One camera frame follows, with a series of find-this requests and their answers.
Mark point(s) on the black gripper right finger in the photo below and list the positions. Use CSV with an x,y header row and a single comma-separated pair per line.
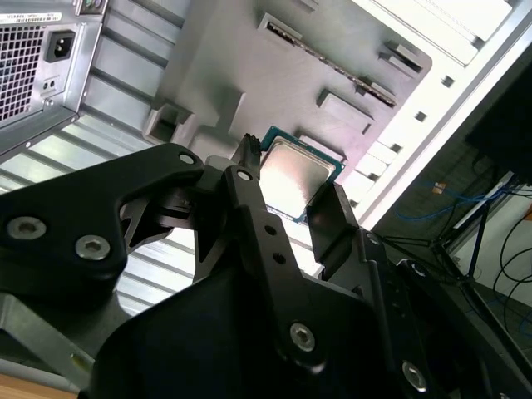
x,y
332,232

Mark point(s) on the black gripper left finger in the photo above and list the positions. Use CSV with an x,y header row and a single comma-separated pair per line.
x,y
62,232

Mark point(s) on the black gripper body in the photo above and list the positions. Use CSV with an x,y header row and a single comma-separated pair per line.
x,y
199,353

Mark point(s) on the silver CPU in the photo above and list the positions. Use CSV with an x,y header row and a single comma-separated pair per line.
x,y
295,174

